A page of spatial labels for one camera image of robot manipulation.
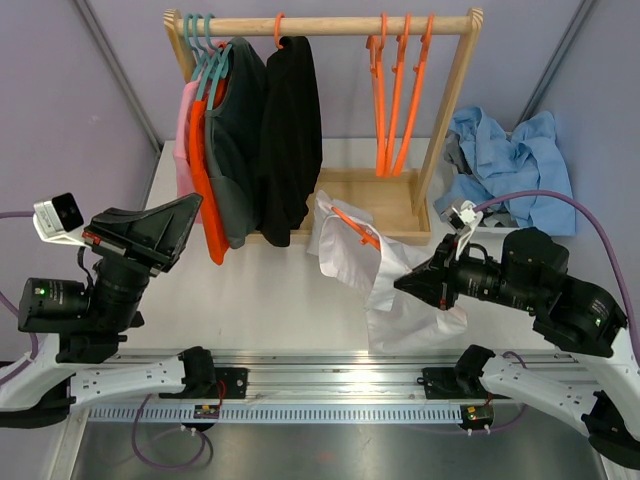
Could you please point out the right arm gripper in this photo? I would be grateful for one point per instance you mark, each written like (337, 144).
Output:
(435, 279)

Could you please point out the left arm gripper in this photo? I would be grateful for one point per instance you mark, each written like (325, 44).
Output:
(154, 239)

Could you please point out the orange hanger of white shirt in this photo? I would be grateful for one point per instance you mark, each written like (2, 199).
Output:
(357, 227)

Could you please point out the white shirt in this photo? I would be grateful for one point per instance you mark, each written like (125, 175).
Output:
(396, 321)

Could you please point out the black shirt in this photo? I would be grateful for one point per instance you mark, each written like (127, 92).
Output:
(290, 155)

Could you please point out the orange hanger of black shirt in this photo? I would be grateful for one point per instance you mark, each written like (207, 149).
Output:
(277, 30)

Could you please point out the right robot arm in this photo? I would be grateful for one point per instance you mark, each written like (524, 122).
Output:
(351, 291)

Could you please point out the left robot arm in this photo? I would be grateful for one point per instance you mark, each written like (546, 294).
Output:
(77, 326)

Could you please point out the pink shirt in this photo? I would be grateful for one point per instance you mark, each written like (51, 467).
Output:
(184, 182)

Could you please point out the dark grey shirt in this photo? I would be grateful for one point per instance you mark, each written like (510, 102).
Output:
(232, 137)

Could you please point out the blue shirt pile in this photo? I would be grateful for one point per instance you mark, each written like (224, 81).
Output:
(502, 163)

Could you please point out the orange shirt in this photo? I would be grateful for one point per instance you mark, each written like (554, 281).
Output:
(216, 238)

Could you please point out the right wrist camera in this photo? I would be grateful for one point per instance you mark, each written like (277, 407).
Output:
(464, 219)

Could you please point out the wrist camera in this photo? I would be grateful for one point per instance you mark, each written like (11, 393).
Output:
(464, 219)
(58, 220)

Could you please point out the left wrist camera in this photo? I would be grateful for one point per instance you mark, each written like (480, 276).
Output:
(58, 220)

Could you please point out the aluminium rail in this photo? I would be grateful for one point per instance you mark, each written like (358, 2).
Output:
(302, 380)

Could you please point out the white cable duct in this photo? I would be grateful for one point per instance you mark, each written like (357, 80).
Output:
(279, 414)

